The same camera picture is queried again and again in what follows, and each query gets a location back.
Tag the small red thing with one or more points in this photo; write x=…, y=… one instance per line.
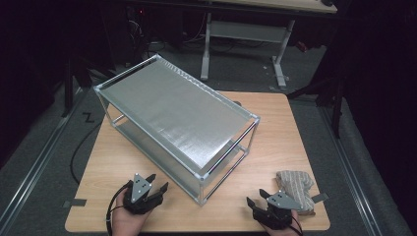
x=302, y=46

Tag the grey tape strip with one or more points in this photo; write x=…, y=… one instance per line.
x=75, y=202
x=320, y=197

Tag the desk with white metal legs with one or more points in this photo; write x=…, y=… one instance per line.
x=249, y=31

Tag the beige striped fluffy cloth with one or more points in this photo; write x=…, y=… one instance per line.
x=296, y=187

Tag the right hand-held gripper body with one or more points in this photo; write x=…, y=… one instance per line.
x=282, y=200

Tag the black metal stand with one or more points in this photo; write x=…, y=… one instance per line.
x=68, y=88
x=337, y=108

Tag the small black device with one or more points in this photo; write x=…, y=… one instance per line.
x=327, y=2

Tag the person's left hand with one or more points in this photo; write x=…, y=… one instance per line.
x=126, y=223

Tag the metal floor rail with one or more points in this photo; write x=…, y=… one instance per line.
x=352, y=180
x=32, y=172

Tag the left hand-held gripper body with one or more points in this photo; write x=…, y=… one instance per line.
x=141, y=189

